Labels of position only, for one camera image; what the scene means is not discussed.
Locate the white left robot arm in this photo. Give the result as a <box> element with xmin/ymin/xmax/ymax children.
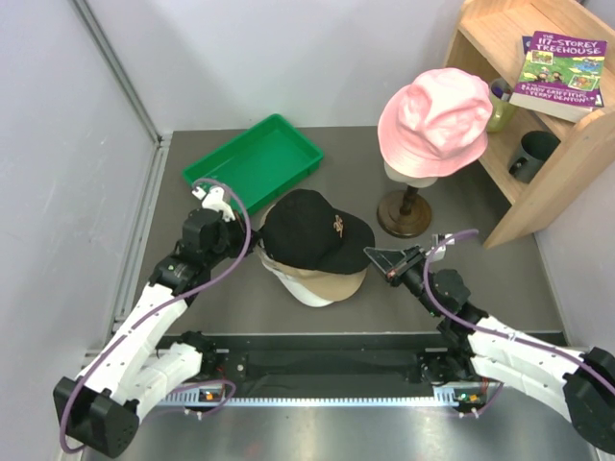
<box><xmin>53</xmin><ymin>205</ymin><xmax>256</xmax><ymax>458</ymax></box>

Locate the black cap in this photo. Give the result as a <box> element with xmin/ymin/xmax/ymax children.
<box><xmin>259</xmin><ymin>189</ymin><xmax>375</xmax><ymax>275</ymax></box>

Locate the wooden shelf unit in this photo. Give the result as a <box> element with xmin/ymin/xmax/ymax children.
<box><xmin>444</xmin><ymin>0</ymin><xmax>615</xmax><ymax>249</ymax></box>

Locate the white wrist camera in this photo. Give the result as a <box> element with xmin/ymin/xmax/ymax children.
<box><xmin>191</xmin><ymin>185</ymin><xmax>236</xmax><ymax>223</ymax></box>
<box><xmin>426</xmin><ymin>233</ymin><xmax>455</xmax><ymax>262</ymax></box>

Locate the pink bucket hat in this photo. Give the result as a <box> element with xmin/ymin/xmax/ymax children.
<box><xmin>377</xmin><ymin>67</ymin><xmax>493</xmax><ymax>179</ymax></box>

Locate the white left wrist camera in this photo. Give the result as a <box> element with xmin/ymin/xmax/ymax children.
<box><xmin>191</xmin><ymin>185</ymin><xmax>236</xmax><ymax>223</ymax></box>

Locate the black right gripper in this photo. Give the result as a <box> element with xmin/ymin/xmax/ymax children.
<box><xmin>365</xmin><ymin>245</ymin><xmax>443</xmax><ymax>318</ymax></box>

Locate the green plastic tray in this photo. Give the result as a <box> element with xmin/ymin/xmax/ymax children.
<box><xmin>183</xmin><ymin>114</ymin><xmax>324</xmax><ymax>215</ymax></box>

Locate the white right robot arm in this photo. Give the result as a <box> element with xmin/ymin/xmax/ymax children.
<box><xmin>364</xmin><ymin>247</ymin><xmax>614</xmax><ymax>453</ymax></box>

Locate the purple treehouse book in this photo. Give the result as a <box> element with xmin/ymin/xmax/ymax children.
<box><xmin>510</xmin><ymin>31</ymin><xmax>607</xmax><ymax>123</ymax></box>

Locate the dark green mug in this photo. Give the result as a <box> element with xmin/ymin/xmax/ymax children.
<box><xmin>508</xmin><ymin>131</ymin><xmax>560</xmax><ymax>183</ymax></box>

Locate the white baseball cap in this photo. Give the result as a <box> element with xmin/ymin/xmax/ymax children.
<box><xmin>259</xmin><ymin>254</ymin><xmax>332</xmax><ymax>308</ymax></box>

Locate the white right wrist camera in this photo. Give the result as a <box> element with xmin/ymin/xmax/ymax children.
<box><xmin>426</xmin><ymin>233</ymin><xmax>455</xmax><ymax>262</ymax></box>

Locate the light green cup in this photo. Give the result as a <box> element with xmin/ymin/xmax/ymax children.
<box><xmin>486</xmin><ymin>78</ymin><xmax>517</xmax><ymax>133</ymax></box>

